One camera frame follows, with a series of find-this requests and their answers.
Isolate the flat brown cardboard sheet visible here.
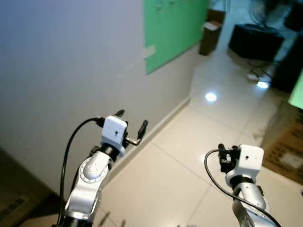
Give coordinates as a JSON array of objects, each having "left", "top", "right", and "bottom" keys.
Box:
[{"left": 262, "top": 122, "right": 303, "bottom": 185}]

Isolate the clear tape strip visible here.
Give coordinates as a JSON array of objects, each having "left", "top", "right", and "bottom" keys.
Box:
[{"left": 142, "top": 45, "right": 157, "bottom": 59}]

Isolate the small green panel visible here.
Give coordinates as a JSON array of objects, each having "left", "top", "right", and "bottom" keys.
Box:
[{"left": 288, "top": 71, "right": 303, "bottom": 110}]

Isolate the black cabinet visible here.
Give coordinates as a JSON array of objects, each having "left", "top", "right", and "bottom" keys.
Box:
[{"left": 272, "top": 32, "right": 303, "bottom": 94}]

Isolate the upright brown cardboard box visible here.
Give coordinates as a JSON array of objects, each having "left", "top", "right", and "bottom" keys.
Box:
[{"left": 199, "top": 9, "right": 226, "bottom": 56}]

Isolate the black box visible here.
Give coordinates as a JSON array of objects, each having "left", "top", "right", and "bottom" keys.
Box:
[{"left": 229, "top": 24, "right": 285, "bottom": 62}]

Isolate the black bag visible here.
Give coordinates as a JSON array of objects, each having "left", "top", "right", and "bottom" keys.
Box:
[{"left": 284, "top": 0, "right": 303, "bottom": 33}]

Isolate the black floor fan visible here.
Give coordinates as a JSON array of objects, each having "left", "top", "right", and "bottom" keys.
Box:
[{"left": 249, "top": 0, "right": 285, "bottom": 26}]

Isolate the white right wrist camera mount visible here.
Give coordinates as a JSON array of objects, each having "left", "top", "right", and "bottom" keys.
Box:
[{"left": 225, "top": 145, "right": 264, "bottom": 188}]

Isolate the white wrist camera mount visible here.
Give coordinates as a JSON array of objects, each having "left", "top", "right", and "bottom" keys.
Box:
[
  {"left": 102, "top": 115, "right": 128, "bottom": 157},
  {"left": 225, "top": 145, "right": 264, "bottom": 188}
]

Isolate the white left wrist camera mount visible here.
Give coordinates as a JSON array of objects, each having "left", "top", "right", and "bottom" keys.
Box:
[{"left": 102, "top": 115, "right": 128, "bottom": 157}]

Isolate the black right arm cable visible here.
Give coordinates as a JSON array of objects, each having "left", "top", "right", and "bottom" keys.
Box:
[{"left": 204, "top": 149, "right": 282, "bottom": 227}]

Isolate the large green wall board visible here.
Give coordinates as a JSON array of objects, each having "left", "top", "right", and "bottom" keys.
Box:
[{"left": 143, "top": 0, "right": 211, "bottom": 75}]

